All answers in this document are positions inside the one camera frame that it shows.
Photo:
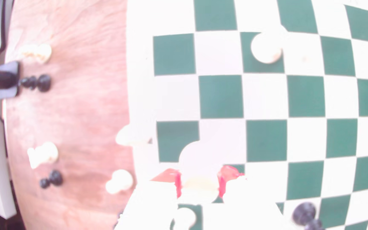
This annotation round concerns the white chess rook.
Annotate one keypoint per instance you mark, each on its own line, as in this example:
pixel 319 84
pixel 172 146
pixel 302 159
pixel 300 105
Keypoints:
pixel 199 169

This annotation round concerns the white chess pawn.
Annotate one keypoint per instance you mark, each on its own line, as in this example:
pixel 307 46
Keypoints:
pixel 119 181
pixel 184 218

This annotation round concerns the green and white chess mat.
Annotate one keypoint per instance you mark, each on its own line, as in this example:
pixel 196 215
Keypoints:
pixel 305 95

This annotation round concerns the black chess pawn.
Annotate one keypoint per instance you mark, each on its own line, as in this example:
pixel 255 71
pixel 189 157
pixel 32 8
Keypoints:
pixel 54 178
pixel 42 83
pixel 304 213

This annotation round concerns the white chess knight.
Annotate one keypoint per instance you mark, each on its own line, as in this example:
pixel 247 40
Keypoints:
pixel 35 53

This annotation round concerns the tall white chess piece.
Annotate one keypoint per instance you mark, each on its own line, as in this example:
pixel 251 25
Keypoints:
pixel 266 48

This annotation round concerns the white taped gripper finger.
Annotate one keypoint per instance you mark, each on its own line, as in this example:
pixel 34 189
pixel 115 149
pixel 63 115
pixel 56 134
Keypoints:
pixel 149 207
pixel 251 207

